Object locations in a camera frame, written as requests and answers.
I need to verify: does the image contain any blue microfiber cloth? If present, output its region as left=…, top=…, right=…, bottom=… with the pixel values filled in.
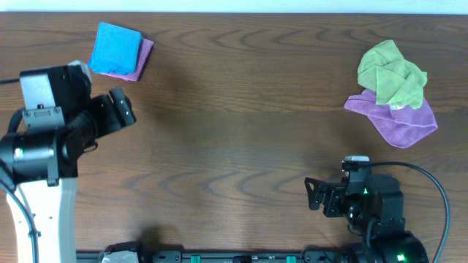
left=88, top=23, right=142, bottom=75

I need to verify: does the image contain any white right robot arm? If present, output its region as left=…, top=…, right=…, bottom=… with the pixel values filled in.
left=304, top=175, right=429, bottom=263

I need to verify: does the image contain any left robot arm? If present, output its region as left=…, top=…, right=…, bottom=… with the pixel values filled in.
left=1, top=88, right=136, bottom=262

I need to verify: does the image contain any folded purple cloth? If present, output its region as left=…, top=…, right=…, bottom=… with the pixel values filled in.
left=103, top=39, right=154, bottom=82

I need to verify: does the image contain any crumpled purple cloth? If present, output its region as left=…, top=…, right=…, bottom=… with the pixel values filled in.
left=344, top=89, right=438, bottom=148

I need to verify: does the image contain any green microfiber cloth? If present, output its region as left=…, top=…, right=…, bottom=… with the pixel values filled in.
left=358, top=39, right=428, bottom=110

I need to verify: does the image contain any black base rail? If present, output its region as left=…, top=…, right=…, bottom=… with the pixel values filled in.
left=76, top=242, right=340, bottom=263

